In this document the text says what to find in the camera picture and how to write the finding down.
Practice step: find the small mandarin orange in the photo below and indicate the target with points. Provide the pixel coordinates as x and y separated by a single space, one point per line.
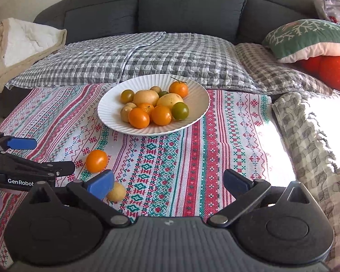
147 107

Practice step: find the large yellow-orange tomato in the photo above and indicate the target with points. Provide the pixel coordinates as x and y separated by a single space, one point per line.
146 97

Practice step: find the white ribbed plate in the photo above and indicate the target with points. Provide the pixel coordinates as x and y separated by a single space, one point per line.
192 110

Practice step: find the orange tomato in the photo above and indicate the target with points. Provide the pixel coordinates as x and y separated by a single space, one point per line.
138 118
96 161
161 115

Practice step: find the large mandarin orange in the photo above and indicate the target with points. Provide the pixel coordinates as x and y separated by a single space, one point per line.
178 89

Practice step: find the red green patterned blanket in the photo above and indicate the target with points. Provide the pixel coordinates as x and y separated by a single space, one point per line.
172 161

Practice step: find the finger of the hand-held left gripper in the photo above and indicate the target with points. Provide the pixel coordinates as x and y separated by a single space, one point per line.
22 143
17 172

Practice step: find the cream fleece blanket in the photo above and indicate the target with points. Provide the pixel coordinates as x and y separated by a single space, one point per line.
25 42

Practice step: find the clear plastic bag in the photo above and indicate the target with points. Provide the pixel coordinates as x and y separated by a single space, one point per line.
333 8

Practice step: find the red pumpkin cushion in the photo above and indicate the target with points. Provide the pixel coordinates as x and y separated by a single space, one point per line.
331 70

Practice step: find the grey checked quilt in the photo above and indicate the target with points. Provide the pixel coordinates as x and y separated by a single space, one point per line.
102 56

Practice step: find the grey leaf-pattern fringed throw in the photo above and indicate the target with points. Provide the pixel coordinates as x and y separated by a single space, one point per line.
308 147

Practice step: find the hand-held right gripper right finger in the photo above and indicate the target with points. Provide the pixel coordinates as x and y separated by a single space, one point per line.
235 182

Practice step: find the dark grey sofa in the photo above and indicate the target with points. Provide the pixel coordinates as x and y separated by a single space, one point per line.
187 8

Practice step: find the beige checked quilt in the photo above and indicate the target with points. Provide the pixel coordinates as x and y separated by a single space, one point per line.
272 68

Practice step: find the green tomato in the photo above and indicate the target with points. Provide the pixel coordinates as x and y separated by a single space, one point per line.
163 93
180 110
127 96

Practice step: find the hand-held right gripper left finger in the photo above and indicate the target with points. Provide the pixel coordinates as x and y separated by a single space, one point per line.
100 184

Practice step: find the green snowflake pillow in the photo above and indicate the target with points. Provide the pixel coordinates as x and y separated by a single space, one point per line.
306 39

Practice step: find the tan longan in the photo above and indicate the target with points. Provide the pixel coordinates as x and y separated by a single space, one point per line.
155 89
119 192
125 114
129 105

